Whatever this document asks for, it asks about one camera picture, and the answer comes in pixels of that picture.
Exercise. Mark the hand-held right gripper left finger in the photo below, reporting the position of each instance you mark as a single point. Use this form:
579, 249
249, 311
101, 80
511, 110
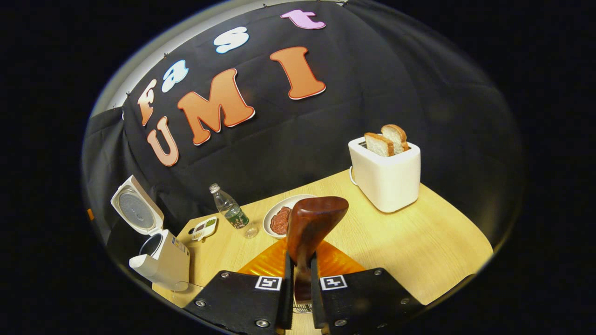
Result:
287, 302

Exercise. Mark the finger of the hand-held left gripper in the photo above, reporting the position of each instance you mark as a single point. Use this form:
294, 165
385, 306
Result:
90, 214

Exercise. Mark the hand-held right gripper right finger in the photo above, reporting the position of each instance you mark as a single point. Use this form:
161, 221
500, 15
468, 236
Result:
316, 302

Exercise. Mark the brown wooden spoon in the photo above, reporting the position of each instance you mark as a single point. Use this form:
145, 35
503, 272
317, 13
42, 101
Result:
312, 223

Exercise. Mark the white rice cooker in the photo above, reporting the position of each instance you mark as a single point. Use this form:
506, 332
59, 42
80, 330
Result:
167, 265

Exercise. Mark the red meat piece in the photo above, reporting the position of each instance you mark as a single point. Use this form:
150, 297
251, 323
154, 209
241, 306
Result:
279, 221

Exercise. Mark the white round plate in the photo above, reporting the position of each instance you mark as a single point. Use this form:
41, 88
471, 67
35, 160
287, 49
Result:
272, 214

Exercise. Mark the clear plastic water bottle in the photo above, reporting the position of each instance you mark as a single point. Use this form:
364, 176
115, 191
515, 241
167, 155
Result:
233, 213

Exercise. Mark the white divided grain dish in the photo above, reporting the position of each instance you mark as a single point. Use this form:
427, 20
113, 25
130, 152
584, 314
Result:
205, 229

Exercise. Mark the white toaster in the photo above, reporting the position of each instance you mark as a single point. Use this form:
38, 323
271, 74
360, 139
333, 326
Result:
386, 181

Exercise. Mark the black backdrop cloth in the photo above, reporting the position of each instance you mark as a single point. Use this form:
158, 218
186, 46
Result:
326, 135

